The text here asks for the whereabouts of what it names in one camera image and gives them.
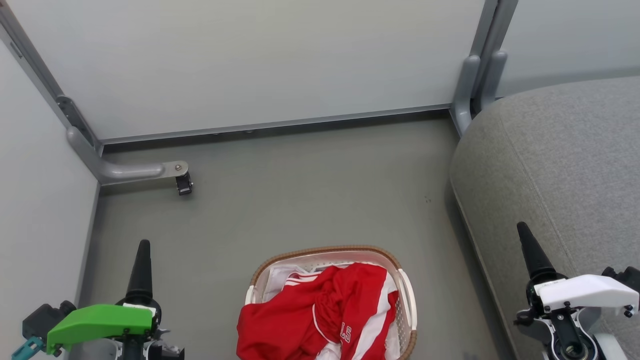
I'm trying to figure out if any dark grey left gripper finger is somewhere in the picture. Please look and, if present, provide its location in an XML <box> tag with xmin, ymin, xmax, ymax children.
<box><xmin>125</xmin><ymin>239</ymin><xmax>154</xmax><ymax>301</ymax></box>

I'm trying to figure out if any grey fabric sofa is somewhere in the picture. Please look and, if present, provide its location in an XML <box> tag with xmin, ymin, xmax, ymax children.
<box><xmin>448</xmin><ymin>75</ymin><xmax>640</xmax><ymax>360</ymax></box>

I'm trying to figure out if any grey partition foot bracket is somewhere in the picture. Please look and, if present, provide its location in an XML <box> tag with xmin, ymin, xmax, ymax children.
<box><xmin>66</xmin><ymin>126</ymin><xmax>190</xmax><ymax>186</ymax></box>

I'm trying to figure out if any grey partition bottom rail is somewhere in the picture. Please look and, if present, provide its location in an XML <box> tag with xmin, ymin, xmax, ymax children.
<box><xmin>99</xmin><ymin>103</ymin><xmax>454</xmax><ymax>147</ymax></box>

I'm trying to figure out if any red and white jersey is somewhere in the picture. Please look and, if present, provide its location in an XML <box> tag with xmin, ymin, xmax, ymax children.
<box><xmin>236</xmin><ymin>262</ymin><xmax>401</xmax><ymax>360</ymax></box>

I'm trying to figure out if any grey double partition post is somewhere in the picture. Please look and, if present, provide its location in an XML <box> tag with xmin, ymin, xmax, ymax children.
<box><xmin>449</xmin><ymin>0</ymin><xmax>520</xmax><ymax>137</ymax></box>

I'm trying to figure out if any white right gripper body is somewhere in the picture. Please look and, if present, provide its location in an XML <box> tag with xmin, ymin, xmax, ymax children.
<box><xmin>514</xmin><ymin>272</ymin><xmax>640</xmax><ymax>360</ymax></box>

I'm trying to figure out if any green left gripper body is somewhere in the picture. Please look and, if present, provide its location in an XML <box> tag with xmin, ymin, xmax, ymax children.
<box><xmin>46</xmin><ymin>297</ymin><xmax>163</xmax><ymax>356</ymax></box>

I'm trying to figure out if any teal cable connector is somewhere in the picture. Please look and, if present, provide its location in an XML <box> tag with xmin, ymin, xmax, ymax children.
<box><xmin>11</xmin><ymin>336</ymin><xmax>45</xmax><ymax>360</ymax></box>

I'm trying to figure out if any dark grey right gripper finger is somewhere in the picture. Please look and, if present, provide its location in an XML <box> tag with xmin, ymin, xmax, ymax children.
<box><xmin>516</xmin><ymin>221</ymin><xmax>566</xmax><ymax>282</ymax></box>

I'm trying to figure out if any white basket with brown rim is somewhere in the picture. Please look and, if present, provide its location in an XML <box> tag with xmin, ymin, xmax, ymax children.
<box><xmin>244</xmin><ymin>244</ymin><xmax>419</xmax><ymax>360</ymax></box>

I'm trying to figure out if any black caster wheel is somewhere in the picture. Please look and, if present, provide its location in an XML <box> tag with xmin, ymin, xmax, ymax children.
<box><xmin>174</xmin><ymin>171</ymin><xmax>195</xmax><ymax>196</ymax></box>

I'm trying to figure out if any white cloth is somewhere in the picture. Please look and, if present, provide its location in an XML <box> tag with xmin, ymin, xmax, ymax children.
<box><xmin>261</xmin><ymin>263</ymin><xmax>322</xmax><ymax>303</ymax></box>

